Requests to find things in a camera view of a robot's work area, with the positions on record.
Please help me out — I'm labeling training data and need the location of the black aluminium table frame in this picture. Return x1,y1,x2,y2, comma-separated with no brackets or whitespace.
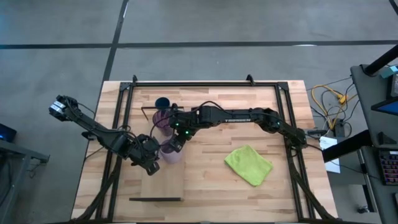
70,73,340,223

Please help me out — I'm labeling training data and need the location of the dark grey desk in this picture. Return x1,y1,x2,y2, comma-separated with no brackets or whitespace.
350,63,398,224

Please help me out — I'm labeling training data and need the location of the tall dark purple cup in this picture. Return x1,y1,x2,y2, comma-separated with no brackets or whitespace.
152,108,174,137

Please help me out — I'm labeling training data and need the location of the yellow cable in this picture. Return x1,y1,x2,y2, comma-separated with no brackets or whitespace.
310,83,359,131

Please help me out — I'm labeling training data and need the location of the dark blue cup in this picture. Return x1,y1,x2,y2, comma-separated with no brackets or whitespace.
154,96,171,110

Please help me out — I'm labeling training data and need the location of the black desk support beam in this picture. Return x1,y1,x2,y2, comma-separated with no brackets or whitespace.
321,128,374,164

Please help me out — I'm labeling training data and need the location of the black power strip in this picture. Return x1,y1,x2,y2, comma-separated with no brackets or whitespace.
333,119,346,138

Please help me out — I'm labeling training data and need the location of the teal box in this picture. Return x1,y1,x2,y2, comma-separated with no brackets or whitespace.
379,65,398,80

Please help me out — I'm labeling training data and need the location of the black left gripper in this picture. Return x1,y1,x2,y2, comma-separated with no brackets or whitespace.
129,133,164,177

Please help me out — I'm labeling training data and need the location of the grey metal cart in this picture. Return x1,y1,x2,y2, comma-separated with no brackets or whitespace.
0,139,51,224

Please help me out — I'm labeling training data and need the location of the wooden shelf with black frame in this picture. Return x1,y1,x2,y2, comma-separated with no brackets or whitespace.
128,105,187,203

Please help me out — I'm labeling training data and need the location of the blue screen tablet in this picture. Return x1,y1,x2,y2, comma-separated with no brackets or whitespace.
371,98,398,117

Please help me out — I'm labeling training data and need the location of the keyboard with coloured keys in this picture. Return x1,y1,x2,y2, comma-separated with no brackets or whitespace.
378,149,398,187

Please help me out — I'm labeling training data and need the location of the white paper sheet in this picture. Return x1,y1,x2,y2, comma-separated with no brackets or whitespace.
319,136,341,174

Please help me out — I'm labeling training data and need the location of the black device with blue light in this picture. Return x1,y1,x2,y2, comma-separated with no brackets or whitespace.
0,123,18,144

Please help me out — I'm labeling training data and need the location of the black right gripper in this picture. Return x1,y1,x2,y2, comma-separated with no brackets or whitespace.
168,104,203,154

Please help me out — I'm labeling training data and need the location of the black slanted pole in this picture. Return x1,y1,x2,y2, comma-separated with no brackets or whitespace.
363,44,398,77

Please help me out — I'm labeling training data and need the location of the lavender mug with handle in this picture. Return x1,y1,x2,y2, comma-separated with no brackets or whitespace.
159,138,185,165

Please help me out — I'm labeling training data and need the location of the lime green cloth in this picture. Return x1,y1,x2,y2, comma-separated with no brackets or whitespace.
224,144,274,187

